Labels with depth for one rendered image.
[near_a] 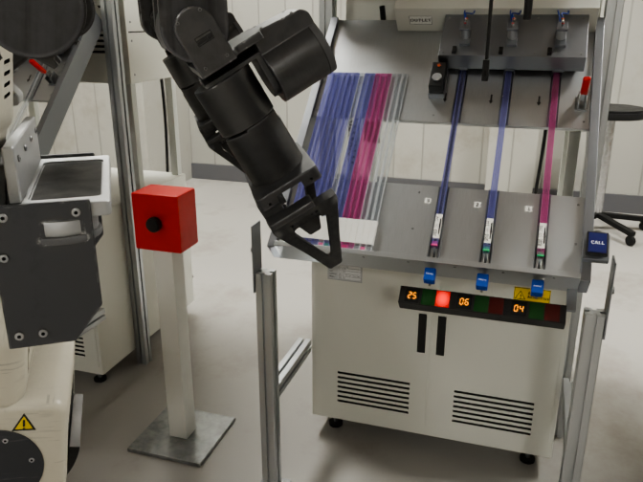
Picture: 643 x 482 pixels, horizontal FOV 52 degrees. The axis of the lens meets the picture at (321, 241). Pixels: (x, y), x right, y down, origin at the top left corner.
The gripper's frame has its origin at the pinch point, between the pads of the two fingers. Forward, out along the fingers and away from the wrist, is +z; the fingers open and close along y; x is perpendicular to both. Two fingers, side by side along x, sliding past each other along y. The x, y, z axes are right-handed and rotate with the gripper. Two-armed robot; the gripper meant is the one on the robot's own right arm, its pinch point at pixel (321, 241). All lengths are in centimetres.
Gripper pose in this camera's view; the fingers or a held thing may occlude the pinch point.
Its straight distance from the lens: 68.5
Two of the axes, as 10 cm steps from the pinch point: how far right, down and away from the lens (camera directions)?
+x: -8.5, 5.2, 0.0
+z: 4.8, 7.7, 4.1
